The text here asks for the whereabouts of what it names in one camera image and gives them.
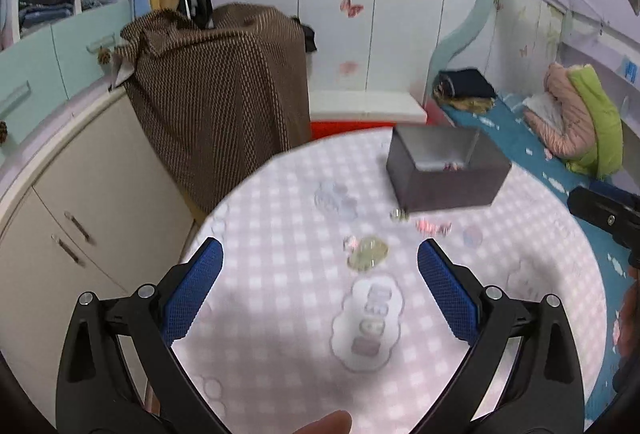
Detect folded blue jeans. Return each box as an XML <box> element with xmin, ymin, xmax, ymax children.
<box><xmin>19</xmin><ymin>0</ymin><xmax>76</xmax><ymax>32</ymax></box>

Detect teal drawers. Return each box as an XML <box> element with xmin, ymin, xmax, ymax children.
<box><xmin>0</xmin><ymin>0</ymin><xmax>133</xmax><ymax>155</ymax></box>

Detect pink hair clip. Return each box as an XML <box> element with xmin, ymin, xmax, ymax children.
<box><xmin>415</xmin><ymin>218</ymin><xmax>453</xmax><ymax>237</ymax></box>

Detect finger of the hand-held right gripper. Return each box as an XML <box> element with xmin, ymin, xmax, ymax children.
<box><xmin>589</xmin><ymin>180</ymin><xmax>640</xmax><ymax>199</ymax></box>
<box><xmin>567</xmin><ymin>186</ymin><xmax>640</xmax><ymax>267</ymax></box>

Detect dark folded clothes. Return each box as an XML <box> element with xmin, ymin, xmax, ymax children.
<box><xmin>439</xmin><ymin>68</ymin><xmax>497</xmax><ymax>100</ymax></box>

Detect person's left hand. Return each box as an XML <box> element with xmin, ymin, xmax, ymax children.
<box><xmin>285</xmin><ymin>410</ymin><xmax>353</xmax><ymax>434</ymax></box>

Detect blue patterned bed sheet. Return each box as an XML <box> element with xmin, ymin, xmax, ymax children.
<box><xmin>442</xmin><ymin>94</ymin><xmax>640</xmax><ymax>434</ymax></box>

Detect tan folded clothes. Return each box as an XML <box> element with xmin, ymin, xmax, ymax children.
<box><xmin>435</xmin><ymin>88</ymin><xmax>496</xmax><ymax>115</ymax></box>

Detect beige cabinet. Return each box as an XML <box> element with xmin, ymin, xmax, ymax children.
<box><xmin>0</xmin><ymin>88</ymin><xmax>196</xmax><ymax>295</ymax></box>

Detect grey rectangular box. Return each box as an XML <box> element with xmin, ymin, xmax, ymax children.
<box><xmin>386</xmin><ymin>124</ymin><xmax>513</xmax><ymax>215</ymax></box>

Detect white folded cloth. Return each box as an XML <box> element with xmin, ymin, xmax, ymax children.
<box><xmin>522</xmin><ymin>94</ymin><xmax>563</xmax><ymax>129</ymax></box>

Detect person's right hand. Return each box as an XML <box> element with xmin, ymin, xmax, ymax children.
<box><xmin>617</xmin><ymin>281</ymin><xmax>640</xmax><ymax>360</ymax></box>

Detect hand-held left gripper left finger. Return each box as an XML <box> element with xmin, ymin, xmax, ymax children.
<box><xmin>56</xmin><ymin>237</ymin><xmax>224</xmax><ymax>434</ymax></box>

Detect green padded jacket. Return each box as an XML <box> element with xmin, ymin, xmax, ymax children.
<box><xmin>565</xmin><ymin>65</ymin><xmax>625</xmax><ymax>179</ymax></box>

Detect brown dotted cloth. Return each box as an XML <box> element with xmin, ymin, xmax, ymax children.
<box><xmin>109</xmin><ymin>2</ymin><xmax>313</xmax><ymax>215</ymax></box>

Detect pink padded jacket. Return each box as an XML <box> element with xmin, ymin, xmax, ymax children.
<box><xmin>522</xmin><ymin>62</ymin><xmax>598</xmax><ymax>159</ymax></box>

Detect red stool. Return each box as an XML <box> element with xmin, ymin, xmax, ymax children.
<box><xmin>310</xmin><ymin>104</ymin><xmax>446</xmax><ymax>142</ymax></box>

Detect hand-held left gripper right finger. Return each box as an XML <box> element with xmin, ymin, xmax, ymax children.
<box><xmin>417</xmin><ymin>239</ymin><xmax>586</xmax><ymax>434</ymax></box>

